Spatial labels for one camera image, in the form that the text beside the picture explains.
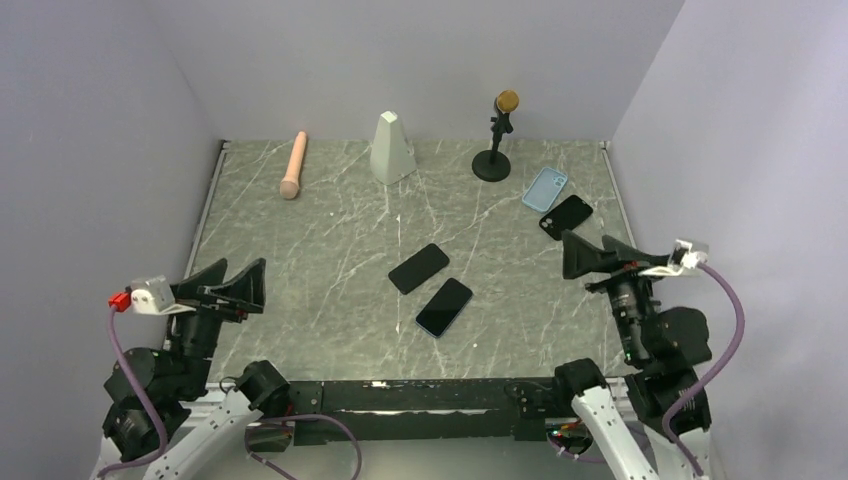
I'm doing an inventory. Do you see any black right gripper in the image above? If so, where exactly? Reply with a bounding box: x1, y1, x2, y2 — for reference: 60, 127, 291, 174
561, 227, 668, 360

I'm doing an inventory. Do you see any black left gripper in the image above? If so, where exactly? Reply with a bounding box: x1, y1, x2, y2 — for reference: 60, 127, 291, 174
161, 256, 265, 396

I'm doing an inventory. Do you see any black phone case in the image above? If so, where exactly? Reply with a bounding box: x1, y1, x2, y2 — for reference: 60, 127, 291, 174
539, 195, 594, 241

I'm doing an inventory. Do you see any light blue phone case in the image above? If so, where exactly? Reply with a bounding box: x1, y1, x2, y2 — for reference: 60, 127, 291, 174
521, 167, 568, 213

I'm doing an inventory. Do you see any black smartphone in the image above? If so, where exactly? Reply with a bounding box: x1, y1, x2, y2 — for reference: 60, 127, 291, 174
387, 243, 450, 295
415, 278, 473, 338

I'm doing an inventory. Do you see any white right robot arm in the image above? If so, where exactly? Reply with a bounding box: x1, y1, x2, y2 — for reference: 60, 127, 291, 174
551, 230, 713, 479

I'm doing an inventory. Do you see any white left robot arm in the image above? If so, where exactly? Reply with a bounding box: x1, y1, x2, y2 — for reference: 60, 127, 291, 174
92, 258, 294, 479

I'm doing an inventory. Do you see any pink toy microphone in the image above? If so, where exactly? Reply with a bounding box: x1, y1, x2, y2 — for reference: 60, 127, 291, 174
279, 131, 308, 200

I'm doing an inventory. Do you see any black microphone stand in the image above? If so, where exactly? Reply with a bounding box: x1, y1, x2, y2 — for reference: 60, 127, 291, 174
472, 106, 514, 183

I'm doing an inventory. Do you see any brown microphone head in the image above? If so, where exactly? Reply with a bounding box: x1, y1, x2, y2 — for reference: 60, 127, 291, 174
495, 90, 520, 113

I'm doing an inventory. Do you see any white cone-shaped metronome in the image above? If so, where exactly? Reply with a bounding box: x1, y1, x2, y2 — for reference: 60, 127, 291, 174
370, 111, 417, 186

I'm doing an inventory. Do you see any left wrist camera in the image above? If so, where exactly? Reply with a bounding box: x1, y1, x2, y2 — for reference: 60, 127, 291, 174
108, 275, 196, 316

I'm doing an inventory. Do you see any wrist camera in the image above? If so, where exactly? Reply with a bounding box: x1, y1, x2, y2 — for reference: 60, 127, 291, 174
639, 239, 710, 278
108, 275, 196, 316

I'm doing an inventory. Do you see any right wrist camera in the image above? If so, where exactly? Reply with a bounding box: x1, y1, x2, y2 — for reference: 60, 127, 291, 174
639, 239, 710, 278

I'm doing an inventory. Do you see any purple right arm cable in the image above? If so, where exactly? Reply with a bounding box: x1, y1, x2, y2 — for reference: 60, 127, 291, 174
546, 261, 747, 480

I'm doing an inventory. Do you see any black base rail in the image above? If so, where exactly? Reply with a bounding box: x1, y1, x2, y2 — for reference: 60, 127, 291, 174
264, 377, 576, 446

